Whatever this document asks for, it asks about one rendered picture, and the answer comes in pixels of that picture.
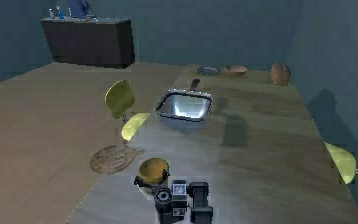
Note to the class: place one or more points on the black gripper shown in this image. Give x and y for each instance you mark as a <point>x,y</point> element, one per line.
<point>163,197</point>

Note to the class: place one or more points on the yellow round pot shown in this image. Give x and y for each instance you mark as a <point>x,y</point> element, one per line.
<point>153,169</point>

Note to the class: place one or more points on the brown round floor mat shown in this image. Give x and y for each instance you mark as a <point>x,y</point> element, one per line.
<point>113,159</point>

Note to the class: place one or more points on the silver square pan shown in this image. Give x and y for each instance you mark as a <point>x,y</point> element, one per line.
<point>186,106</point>

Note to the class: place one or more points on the yellow chair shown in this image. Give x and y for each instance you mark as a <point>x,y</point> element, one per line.
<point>343,161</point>
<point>119,98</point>

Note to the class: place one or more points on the wooden dining table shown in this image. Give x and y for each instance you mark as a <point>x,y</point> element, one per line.
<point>260,133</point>

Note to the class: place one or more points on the dark grey plate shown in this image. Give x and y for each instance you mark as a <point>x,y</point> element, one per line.
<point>208,70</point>

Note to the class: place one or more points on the brown bowl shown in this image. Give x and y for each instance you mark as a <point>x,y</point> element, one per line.
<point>236,70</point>

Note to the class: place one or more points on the brown bread loaf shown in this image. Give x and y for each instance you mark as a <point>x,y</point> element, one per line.
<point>280,74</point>

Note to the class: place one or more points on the dark brown cupboard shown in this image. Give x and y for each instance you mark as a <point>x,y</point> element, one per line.
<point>87,41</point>

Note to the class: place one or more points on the small grey bottle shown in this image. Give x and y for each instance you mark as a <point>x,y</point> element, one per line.
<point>69,12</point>

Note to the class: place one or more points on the blue spray bottle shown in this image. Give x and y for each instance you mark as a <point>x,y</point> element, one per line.
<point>59,12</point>

